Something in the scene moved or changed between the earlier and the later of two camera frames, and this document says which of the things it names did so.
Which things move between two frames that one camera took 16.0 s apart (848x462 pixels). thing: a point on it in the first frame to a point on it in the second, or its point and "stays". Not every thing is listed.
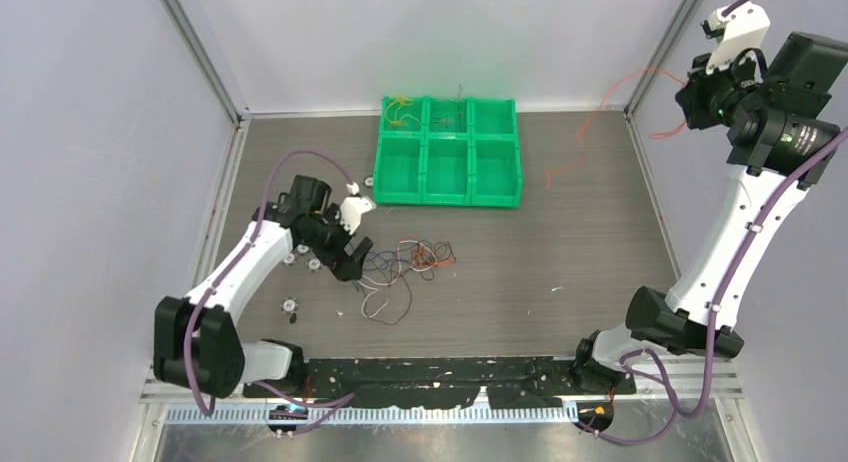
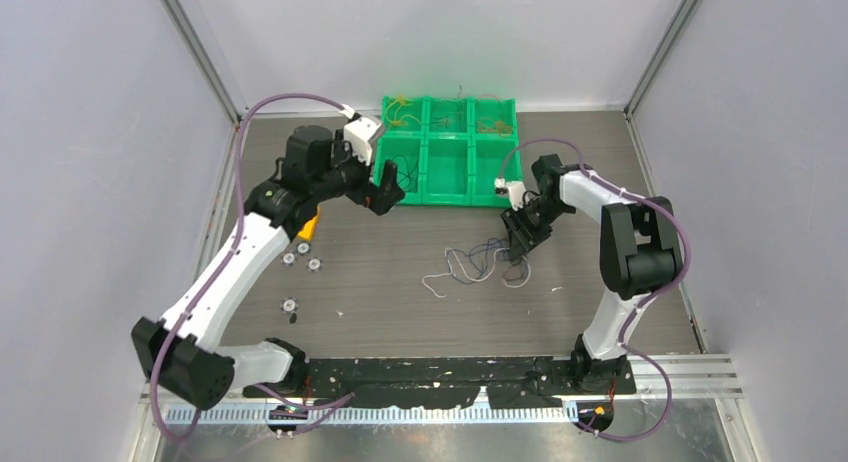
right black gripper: [690, 96] to [522, 237]
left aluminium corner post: [201, 54] stays
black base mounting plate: [399, 382] stays
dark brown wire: [405, 313] to [407, 171]
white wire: [388, 284] to [449, 273]
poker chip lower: [289, 305] stays
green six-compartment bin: [448, 151] stays
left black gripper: [353, 265] to [378, 197]
